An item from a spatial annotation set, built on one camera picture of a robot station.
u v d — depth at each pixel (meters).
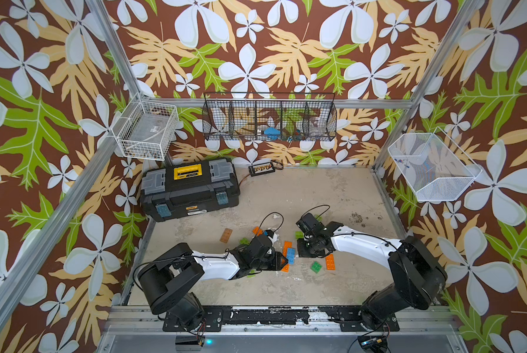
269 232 0.81
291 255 0.88
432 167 0.83
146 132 0.87
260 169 1.19
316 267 0.85
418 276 0.44
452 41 0.74
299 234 0.79
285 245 0.91
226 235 0.94
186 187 0.90
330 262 0.87
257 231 0.96
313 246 0.74
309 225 0.71
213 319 0.74
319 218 0.91
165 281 0.45
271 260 0.72
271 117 0.99
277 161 1.23
